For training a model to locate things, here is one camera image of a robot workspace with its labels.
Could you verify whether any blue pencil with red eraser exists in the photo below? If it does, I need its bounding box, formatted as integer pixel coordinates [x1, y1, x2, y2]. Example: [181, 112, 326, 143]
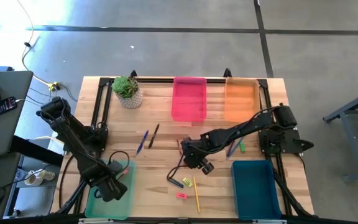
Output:
[228, 136, 245, 159]

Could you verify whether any succulent in white geometric pot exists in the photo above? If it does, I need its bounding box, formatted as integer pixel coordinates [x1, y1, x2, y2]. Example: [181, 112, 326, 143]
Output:
[111, 75, 144, 110]

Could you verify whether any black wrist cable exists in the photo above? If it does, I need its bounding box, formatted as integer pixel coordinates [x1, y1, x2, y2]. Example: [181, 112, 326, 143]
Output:
[165, 154, 200, 181]
[108, 151, 131, 175]

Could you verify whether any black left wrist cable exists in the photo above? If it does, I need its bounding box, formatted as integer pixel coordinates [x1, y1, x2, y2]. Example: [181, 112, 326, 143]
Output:
[108, 151, 131, 175]

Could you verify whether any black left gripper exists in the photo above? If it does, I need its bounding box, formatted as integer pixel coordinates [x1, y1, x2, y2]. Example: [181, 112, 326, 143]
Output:
[94, 160, 129, 203]

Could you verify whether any cable with yellow plug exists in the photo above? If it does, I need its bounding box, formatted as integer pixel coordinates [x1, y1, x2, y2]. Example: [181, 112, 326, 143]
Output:
[16, 0, 60, 91]

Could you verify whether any green translucent plastic bin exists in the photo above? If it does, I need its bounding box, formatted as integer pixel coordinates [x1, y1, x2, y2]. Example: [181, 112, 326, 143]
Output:
[84, 158, 137, 220]

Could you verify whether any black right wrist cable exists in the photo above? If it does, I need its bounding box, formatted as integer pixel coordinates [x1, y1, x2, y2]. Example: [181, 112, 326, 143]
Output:
[165, 154, 200, 181]

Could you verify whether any black shelf board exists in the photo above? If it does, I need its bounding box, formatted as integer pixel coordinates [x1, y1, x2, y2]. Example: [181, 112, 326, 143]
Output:
[9, 135, 65, 167]

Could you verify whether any yellow pencil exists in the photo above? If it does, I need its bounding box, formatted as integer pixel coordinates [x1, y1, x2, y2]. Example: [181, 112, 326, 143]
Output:
[193, 175, 201, 213]

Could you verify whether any orange translucent plastic bin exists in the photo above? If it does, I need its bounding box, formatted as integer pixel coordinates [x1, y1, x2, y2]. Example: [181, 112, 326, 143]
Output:
[224, 77, 260, 123]

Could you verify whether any grey side desk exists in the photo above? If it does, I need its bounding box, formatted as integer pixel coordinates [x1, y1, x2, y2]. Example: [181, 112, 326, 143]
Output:
[0, 70, 34, 157]

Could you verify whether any pink translucent plastic bin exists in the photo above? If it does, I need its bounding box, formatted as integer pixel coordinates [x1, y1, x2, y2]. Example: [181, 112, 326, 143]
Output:
[170, 76, 208, 123]

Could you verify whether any white paper sheet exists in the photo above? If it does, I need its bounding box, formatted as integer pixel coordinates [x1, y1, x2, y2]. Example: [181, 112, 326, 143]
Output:
[47, 129, 67, 156]

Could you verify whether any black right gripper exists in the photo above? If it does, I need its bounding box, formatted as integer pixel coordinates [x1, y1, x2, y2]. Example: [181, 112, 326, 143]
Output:
[180, 136, 216, 175]

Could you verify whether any blue translucent plastic bin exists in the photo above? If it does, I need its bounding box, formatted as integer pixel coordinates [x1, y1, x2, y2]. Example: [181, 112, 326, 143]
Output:
[231, 159, 282, 221]

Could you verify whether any blue pen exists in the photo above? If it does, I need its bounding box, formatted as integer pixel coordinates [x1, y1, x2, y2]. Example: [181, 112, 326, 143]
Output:
[135, 129, 150, 156]

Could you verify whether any orange pencil with pink eraser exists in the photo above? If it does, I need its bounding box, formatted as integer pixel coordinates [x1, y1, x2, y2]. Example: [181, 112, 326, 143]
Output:
[118, 167, 131, 181]

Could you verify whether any black pencil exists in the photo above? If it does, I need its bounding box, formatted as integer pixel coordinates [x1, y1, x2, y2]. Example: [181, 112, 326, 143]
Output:
[148, 123, 160, 149]

